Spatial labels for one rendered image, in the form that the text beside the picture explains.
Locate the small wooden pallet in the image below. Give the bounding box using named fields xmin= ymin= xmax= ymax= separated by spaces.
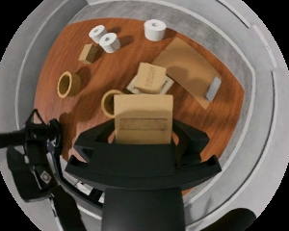
xmin=127 ymin=74 xmax=173 ymax=94

